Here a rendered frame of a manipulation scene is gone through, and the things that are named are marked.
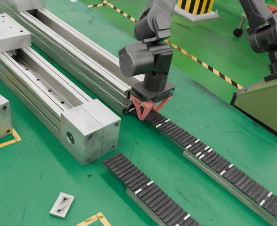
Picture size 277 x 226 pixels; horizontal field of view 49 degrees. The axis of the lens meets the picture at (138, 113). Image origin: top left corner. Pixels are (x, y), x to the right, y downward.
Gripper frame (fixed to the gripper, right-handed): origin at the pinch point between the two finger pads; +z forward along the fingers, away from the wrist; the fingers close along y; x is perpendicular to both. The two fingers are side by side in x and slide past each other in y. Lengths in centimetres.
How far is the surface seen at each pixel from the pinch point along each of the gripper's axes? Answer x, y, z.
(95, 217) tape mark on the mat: 15.5, 29.4, 2.4
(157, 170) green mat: 14.6, 10.7, 2.4
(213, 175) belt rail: 24.0, 1.9, 1.3
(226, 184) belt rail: 27.4, 1.8, 1.2
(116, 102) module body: -7.9, 4.8, -0.9
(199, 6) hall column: -169, -274, 64
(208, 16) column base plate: -161, -289, 76
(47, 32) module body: -43.6, 4.6, -6.3
